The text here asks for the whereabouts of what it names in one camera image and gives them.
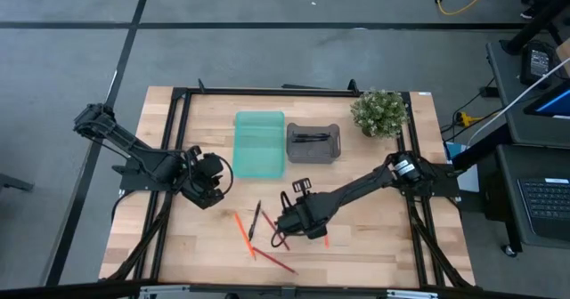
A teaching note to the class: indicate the white label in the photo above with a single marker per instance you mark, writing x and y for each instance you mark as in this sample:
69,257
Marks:
424,94

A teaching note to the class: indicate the black stand leg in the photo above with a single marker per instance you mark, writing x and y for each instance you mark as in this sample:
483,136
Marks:
534,23

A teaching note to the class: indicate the black aluminium table frame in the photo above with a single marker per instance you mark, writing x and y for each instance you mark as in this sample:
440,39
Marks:
267,92

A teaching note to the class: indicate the black caster wheel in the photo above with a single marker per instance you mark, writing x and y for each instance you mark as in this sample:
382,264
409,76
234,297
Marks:
510,250

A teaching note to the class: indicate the silver aluminium crossbar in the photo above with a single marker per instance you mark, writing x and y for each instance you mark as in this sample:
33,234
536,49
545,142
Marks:
165,290

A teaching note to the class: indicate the monitor with blue screen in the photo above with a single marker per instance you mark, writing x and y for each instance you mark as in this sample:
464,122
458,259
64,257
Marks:
554,103

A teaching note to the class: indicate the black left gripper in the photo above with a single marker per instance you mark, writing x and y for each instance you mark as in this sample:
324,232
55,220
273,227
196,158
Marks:
207,179

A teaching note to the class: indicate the yellow plug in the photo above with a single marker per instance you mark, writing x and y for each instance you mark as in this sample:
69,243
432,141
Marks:
464,119

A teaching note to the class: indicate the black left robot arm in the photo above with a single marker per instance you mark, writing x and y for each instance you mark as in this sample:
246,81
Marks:
138,154

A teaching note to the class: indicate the black power adapter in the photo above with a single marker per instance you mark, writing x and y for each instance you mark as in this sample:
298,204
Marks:
489,91

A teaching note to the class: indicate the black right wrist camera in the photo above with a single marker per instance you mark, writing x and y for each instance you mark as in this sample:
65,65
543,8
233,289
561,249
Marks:
301,186

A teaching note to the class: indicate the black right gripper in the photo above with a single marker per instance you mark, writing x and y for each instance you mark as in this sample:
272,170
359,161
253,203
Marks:
307,216

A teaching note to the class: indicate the red pencil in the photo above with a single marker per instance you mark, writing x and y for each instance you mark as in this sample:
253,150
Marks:
274,260
268,220

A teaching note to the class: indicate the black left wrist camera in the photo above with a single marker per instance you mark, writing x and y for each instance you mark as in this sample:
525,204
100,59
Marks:
193,152

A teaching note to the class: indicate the black laptop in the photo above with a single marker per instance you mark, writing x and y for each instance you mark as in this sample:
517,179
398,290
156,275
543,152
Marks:
548,205

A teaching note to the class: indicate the black frame clip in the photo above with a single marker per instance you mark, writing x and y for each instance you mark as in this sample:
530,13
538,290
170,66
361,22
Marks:
201,85
353,85

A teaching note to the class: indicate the black ballpoint pen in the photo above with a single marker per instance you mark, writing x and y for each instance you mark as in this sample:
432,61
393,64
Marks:
254,221
311,135
309,140

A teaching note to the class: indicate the grey furniture leg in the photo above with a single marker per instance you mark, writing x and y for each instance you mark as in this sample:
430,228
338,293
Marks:
13,182

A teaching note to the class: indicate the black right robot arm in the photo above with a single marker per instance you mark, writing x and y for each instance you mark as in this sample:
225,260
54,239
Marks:
356,188

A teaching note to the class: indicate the teal translucent plastic bin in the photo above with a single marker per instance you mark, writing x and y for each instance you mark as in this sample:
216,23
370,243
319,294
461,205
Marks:
258,156

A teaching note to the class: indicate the dark grey desk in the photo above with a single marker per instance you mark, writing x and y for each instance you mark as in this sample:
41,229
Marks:
505,165

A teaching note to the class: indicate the grey translucent plastic bin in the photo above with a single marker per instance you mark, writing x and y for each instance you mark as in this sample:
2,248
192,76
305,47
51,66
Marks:
311,156

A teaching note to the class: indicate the small potted green plant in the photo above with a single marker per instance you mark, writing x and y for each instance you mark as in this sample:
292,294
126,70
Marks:
378,112

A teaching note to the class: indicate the white box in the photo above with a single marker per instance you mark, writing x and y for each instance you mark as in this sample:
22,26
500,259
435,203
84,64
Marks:
467,181

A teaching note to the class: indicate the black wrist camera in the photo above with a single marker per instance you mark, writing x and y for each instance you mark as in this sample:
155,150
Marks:
193,152
301,186

